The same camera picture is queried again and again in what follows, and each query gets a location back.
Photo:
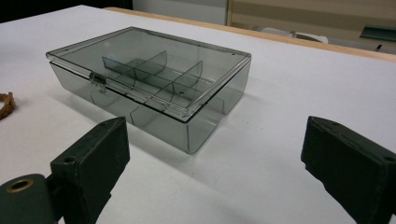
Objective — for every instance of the green flat object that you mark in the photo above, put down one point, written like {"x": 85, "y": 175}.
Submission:
{"x": 378, "y": 32}

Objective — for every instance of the clear grey plastic compartment box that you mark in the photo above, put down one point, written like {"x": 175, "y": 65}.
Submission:
{"x": 146, "y": 62}

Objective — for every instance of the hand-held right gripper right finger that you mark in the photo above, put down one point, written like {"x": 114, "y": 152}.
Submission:
{"x": 348, "y": 165}

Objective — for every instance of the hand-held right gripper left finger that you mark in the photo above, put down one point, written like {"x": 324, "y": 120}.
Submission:
{"x": 90, "y": 161}

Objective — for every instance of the white object beyond table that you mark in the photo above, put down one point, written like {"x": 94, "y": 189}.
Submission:
{"x": 308, "y": 35}

